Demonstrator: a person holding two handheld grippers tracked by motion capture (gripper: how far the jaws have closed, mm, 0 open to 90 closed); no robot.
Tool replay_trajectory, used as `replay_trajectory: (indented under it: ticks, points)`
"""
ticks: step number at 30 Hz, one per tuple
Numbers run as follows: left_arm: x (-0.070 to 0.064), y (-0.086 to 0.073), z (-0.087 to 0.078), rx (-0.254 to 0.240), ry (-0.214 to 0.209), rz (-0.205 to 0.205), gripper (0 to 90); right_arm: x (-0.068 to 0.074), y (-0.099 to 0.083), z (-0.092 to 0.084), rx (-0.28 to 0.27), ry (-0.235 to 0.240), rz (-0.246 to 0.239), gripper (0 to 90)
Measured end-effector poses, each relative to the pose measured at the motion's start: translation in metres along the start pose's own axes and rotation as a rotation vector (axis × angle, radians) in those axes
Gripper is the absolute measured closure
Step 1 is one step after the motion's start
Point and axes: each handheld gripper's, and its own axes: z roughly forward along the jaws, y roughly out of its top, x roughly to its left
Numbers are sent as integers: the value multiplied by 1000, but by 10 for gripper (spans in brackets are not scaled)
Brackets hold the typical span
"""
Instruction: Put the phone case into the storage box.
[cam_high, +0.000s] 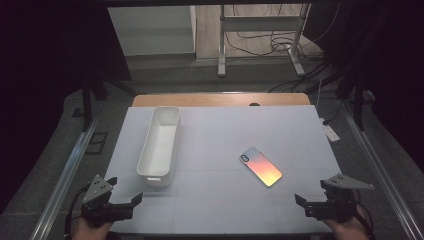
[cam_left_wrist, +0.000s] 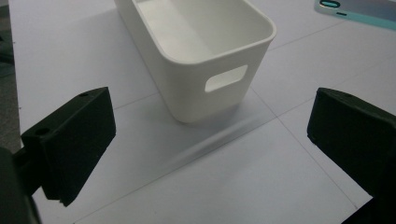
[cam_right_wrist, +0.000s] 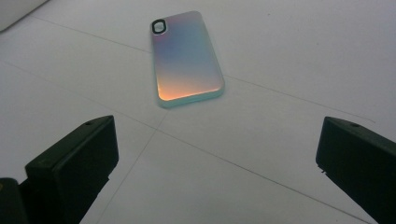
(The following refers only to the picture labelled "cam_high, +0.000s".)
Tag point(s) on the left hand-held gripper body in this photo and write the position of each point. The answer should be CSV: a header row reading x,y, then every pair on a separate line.
x,y
97,190

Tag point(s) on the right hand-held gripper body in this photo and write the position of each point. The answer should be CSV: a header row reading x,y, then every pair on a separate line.
x,y
336,206

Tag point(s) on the iridescent phone case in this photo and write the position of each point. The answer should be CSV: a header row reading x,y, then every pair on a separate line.
x,y
261,166

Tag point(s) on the white plastic storage bin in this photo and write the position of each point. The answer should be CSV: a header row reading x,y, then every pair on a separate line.
x,y
159,143

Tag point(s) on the person's right hand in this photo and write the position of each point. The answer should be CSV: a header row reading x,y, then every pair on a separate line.
x,y
346,230

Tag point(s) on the person's left hand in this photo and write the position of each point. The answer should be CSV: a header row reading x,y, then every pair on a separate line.
x,y
90,230

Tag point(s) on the white power strip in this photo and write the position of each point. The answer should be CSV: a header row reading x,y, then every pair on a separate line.
x,y
330,131

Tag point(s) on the black stand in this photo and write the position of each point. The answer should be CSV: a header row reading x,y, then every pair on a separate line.
x,y
359,103
87,100

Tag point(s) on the wooden table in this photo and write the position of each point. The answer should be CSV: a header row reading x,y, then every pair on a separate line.
x,y
213,99

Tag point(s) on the white cabinet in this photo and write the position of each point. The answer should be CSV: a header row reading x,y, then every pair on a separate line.
x,y
150,30

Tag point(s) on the white metal stand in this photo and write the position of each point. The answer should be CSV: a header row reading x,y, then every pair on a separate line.
x,y
260,23

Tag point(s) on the aluminium floor rail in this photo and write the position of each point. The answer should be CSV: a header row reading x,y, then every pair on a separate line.
x,y
380,173
68,173

